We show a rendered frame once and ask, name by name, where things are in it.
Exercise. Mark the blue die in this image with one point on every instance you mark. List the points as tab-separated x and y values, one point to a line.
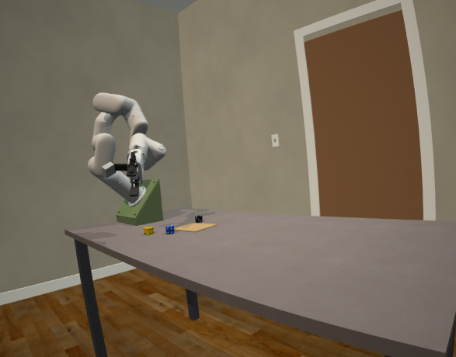
170	229

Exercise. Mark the tan mat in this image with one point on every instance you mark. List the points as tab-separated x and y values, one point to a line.
194	227

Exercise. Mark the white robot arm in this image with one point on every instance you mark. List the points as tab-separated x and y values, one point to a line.
102	165

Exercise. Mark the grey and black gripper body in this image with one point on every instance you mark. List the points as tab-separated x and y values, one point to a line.
140	162

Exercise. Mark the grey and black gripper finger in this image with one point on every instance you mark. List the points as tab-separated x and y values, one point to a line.
134	190
132	167

